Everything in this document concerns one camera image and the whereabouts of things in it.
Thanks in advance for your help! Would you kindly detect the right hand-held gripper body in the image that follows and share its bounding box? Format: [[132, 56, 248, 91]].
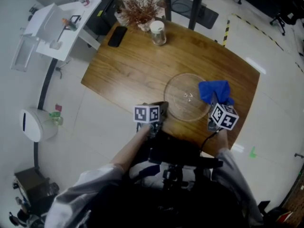
[[207, 96, 239, 132]]

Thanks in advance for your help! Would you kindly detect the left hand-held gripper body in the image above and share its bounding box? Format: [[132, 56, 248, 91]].
[[133, 101, 169, 138]]

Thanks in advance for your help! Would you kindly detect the blue cloth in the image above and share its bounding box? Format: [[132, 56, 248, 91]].
[[198, 80, 235, 106]]

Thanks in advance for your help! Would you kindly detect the glass microwave turntable plate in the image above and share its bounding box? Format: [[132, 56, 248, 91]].
[[163, 72, 214, 122]]

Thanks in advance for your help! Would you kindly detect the person's left forearm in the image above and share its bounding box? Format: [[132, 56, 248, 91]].
[[109, 125, 152, 173]]

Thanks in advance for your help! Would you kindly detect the person's right forearm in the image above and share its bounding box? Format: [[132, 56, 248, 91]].
[[214, 128, 231, 157]]

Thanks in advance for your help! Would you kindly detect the wooden table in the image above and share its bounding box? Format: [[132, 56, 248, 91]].
[[80, 15, 261, 158]]

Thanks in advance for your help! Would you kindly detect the black chest-mounted rig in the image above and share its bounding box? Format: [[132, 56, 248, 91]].
[[129, 129, 224, 191]]

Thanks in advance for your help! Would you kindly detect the glass jar with white lid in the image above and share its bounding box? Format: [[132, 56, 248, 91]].
[[149, 20, 167, 47]]

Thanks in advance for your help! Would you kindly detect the person's grey shirt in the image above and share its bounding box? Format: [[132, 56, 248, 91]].
[[44, 148, 264, 228]]

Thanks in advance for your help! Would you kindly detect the black smartphone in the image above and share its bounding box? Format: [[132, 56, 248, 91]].
[[107, 26, 128, 48]]

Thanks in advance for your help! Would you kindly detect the green plastic bottle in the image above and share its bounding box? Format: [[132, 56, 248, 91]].
[[48, 111, 64, 127]]

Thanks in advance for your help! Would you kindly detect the dried reddish plant in vase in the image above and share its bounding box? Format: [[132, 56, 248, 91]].
[[121, 0, 168, 32]]

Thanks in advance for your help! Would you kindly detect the black box cabinet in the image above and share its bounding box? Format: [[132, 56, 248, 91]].
[[85, 0, 124, 36]]

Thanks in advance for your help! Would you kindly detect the white round bin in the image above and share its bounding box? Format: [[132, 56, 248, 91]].
[[19, 107, 59, 143]]

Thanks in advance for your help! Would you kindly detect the black floor mat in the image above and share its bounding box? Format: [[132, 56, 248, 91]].
[[171, 0, 219, 30]]

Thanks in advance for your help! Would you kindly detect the orange and green tool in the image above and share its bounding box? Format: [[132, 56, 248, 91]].
[[62, 18, 79, 31]]

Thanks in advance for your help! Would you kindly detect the white side table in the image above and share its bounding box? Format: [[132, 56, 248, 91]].
[[10, 0, 102, 72]]

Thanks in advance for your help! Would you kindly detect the black office chair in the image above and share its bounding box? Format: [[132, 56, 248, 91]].
[[269, 0, 304, 37]]

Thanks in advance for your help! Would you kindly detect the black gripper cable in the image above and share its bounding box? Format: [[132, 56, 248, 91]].
[[200, 131, 220, 153]]

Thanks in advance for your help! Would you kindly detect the black curved floor cable cover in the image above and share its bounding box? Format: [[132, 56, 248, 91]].
[[33, 57, 59, 168]]

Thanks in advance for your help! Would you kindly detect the black table leg post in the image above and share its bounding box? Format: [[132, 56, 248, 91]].
[[188, 0, 207, 30]]

